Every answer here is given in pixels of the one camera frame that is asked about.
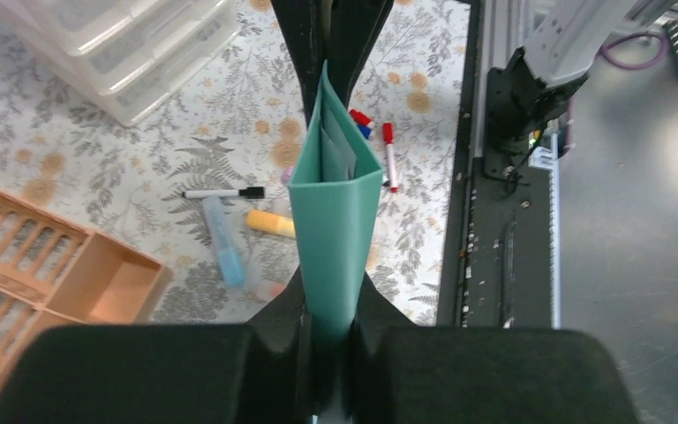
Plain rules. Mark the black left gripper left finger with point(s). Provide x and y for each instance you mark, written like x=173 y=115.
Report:
x=249 y=372

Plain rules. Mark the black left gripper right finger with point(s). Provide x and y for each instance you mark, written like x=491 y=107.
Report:
x=405 y=373

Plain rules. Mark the green folder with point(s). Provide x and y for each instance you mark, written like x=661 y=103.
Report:
x=334 y=194

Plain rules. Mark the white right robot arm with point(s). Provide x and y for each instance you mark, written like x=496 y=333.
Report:
x=548 y=62

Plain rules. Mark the blue highlighter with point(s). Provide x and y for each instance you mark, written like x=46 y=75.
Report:
x=231 y=267

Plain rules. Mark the orange cap yellow highlighter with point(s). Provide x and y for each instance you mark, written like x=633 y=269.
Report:
x=271 y=223

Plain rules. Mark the black cap whiteboard marker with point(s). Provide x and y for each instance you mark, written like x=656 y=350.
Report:
x=249 y=192

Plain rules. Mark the pink purple highlighter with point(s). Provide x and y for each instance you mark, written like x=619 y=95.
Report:
x=287 y=174

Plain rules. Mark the blue cap marker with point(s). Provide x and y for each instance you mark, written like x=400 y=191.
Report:
x=366 y=130

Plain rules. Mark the red cap marker upper right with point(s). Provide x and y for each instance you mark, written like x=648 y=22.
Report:
x=388 y=139

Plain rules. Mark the red cap marker lowest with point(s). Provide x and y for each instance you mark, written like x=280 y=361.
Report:
x=361 y=118

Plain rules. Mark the orange plastic file organizer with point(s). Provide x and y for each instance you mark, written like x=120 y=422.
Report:
x=54 y=272

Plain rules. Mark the white plastic drawer unit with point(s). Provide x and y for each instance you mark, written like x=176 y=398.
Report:
x=126 y=57

